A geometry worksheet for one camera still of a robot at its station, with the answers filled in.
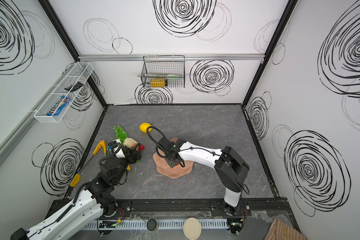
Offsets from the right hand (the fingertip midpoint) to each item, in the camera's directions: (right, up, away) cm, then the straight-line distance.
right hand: (173, 158), depth 85 cm
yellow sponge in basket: (-10, +44, +3) cm, 46 cm away
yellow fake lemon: (-22, +17, +16) cm, 32 cm away
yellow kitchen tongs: (-53, -10, -3) cm, 54 cm away
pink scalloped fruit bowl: (+2, -7, -2) cm, 8 cm away
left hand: (-20, +9, -8) cm, 23 cm away
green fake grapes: (-36, +13, +13) cm, 41 cm away
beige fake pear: (-29, +8, +8) cm, 31 cm away
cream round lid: (+9, -24, -22) cm, 34 cm away
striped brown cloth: (+49, -28, -19) cm, 59 cm away
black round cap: (-8, -21, -24) cm, 33 cm away
